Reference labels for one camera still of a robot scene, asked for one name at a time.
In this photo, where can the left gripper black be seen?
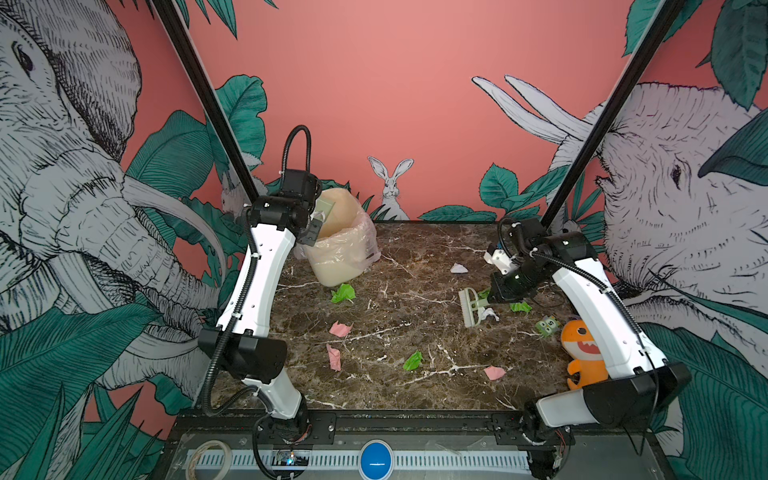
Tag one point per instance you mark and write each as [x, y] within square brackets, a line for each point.
[312, 236]

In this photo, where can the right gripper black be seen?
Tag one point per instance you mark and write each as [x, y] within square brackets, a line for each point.
[501, 294]

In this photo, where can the cream trash bin with bag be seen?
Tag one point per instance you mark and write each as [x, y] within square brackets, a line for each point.
[347, 242]

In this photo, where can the light green hand brush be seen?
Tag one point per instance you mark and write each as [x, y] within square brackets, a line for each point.
[471, 306]

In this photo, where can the light green dustpan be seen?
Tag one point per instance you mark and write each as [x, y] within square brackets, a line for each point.
[322, 210]

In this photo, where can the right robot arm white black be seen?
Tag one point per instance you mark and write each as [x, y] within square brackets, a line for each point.
[640, 378]

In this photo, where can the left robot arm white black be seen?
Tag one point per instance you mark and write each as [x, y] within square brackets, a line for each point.
[243, 357]

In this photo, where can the green paper scrap far right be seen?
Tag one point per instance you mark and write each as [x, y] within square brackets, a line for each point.
[520, 307]

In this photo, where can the white paper scrap far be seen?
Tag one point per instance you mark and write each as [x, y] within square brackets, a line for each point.
[458, 269]

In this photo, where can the white paper scrap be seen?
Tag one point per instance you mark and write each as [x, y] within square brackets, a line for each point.
[458, 269]
[488, 313]

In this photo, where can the white paper scrap right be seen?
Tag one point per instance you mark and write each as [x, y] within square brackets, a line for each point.
[488, 313]

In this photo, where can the green paper scrap near bin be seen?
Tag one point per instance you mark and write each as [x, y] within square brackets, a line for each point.
[345, 292]

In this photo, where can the orange plush toy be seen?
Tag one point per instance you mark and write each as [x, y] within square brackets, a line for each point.
[587, 365]

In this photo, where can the pink paper scrap upper left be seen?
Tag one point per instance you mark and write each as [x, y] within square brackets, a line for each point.
[340, 330]

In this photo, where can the pink paper scrap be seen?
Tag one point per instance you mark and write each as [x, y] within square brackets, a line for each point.
[340, 330]
[494, 373]
[334, 356]

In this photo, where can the pink paper scrap right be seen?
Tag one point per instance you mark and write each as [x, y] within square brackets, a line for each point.
[494, 373]

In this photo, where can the pink paper scrap lower left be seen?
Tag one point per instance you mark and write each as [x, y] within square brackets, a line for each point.
[334, 356]

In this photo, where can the green paper scrap centre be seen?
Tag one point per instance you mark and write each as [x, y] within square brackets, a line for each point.
[413, 362]

